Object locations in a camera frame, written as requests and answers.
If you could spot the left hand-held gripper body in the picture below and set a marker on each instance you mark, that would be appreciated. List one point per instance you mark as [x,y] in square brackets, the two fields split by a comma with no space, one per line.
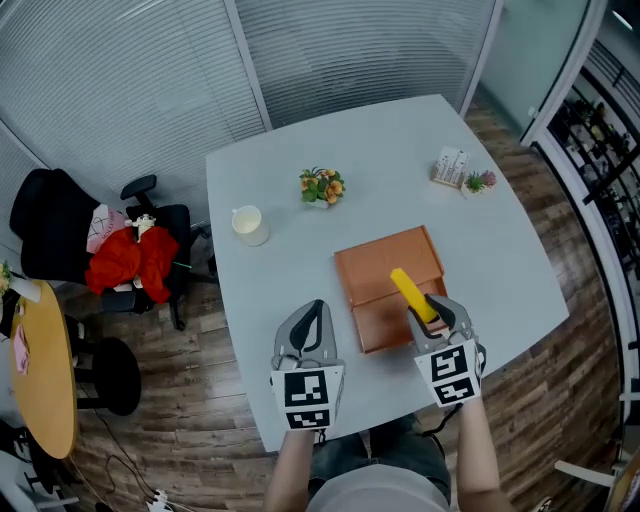
[307,390]

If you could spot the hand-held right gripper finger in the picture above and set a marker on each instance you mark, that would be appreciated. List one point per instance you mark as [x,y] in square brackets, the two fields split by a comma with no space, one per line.
[419,332]
[457,317]

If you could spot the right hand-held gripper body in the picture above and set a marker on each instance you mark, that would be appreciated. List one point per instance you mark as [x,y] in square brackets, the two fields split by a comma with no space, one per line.
[452,375]

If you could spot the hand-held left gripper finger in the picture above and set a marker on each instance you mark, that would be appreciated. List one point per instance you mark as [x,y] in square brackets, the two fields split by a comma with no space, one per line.
[287,335]
[327,340]

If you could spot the yellow knife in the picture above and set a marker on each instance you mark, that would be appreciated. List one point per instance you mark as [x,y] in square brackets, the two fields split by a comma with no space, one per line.
[407,291]

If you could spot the orange box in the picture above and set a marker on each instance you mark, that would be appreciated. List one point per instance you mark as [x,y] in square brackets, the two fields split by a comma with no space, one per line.
[380,260]

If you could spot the person's left forearm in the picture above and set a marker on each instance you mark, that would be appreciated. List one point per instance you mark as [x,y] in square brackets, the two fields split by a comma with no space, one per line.
[292,475]

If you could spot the person's right forearm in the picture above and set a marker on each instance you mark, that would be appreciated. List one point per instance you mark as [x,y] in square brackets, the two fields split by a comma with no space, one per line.
[477,450]

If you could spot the person's dark trousers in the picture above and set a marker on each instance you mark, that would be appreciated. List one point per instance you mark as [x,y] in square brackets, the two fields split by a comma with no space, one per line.
[395,445]

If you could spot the white cup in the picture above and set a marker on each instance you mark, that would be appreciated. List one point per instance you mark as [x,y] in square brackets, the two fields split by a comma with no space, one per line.
[250,227]

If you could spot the person's white shirt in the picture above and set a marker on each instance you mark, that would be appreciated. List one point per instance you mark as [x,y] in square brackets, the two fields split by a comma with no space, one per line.
[377,492]

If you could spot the small succulent pot plant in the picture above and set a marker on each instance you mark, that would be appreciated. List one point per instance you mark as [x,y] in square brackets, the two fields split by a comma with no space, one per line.
[477,182]

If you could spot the floral card holder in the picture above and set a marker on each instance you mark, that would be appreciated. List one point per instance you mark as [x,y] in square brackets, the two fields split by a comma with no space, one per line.
[450,167]

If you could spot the orange flower pot plant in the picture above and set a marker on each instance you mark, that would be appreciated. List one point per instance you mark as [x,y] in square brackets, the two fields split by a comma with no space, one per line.
[322,187]

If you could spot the red cloth on chair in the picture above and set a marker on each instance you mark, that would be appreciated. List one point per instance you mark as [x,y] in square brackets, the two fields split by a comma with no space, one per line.
[145,260]

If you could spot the black round stool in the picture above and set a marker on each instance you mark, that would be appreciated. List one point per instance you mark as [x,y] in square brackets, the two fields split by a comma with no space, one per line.
[115,375]

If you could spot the white power strip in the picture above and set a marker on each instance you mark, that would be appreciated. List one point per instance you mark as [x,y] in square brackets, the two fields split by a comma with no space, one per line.
[158,501]

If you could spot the pink paper bag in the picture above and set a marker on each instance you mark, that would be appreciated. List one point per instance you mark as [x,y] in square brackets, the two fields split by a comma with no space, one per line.
[102,227]

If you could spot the black metal railing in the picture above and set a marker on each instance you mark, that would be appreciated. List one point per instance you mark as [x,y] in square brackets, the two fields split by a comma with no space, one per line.
[615,171]

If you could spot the round wooden table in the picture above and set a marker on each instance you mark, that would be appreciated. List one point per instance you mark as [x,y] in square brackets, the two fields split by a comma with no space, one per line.
[47,390]

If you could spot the white vase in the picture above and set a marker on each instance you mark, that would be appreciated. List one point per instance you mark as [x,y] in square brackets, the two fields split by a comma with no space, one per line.
[27,290]

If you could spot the black office chair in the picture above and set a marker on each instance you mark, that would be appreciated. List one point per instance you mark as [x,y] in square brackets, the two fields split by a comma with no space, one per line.
[45,225]

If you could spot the pink sticky paper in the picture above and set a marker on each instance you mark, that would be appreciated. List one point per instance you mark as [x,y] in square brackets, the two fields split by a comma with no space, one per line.
[21,350]

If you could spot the frosted glass door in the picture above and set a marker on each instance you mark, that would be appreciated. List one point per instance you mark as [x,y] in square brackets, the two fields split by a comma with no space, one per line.
[535,60]

